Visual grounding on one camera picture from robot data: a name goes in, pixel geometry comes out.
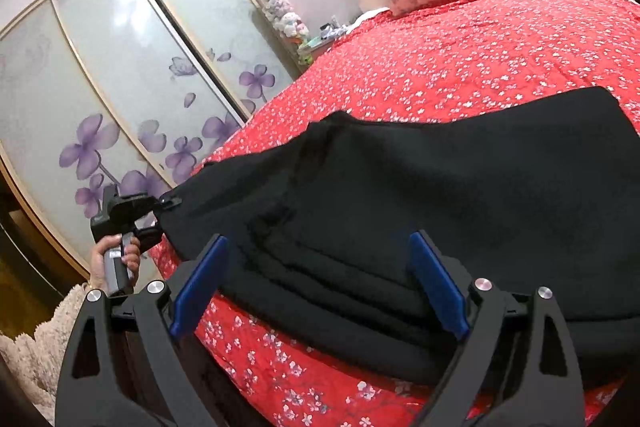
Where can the person's left hand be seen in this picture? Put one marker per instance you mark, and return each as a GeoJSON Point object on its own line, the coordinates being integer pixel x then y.
{"type": "Point", "coordinates": [102, 264]}

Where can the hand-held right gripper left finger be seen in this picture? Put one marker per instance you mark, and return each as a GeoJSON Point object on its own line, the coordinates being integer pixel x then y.
{"type": "Point", "coordinates": [197, 287]}

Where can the person's left forearm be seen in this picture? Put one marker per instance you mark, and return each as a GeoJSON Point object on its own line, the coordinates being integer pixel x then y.
{"type": "Point", "coordinates": [45, 347]}

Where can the black pants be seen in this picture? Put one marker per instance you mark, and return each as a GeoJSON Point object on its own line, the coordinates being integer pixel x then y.
{"type": "Point", "coordinates": [425, 217]}

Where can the jar of plush toys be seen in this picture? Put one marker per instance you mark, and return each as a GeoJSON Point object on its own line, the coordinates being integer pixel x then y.
{"type": "Point", "coordinates": [282, 9]}

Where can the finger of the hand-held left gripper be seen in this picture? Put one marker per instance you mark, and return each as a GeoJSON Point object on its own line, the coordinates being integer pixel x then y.
{"type": "Point", "coordinates": [170, 201]}

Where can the wardrobe with purple flower doors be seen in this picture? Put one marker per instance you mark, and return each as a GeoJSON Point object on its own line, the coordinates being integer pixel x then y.
{"type": "Point", "coordinates": [125, 82]}

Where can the red floral bed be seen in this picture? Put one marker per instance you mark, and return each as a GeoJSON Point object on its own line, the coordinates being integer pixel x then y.
{"type": "Point", "coordinates": [450, 47]}

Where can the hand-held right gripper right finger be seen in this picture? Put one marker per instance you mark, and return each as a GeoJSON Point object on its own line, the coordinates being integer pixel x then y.
{"type": "Point", "coordinates": [440, 284]}

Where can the bedside table with small items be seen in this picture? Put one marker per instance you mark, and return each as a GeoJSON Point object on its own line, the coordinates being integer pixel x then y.
{"type": "Point", "coordinates": [320, 42]}

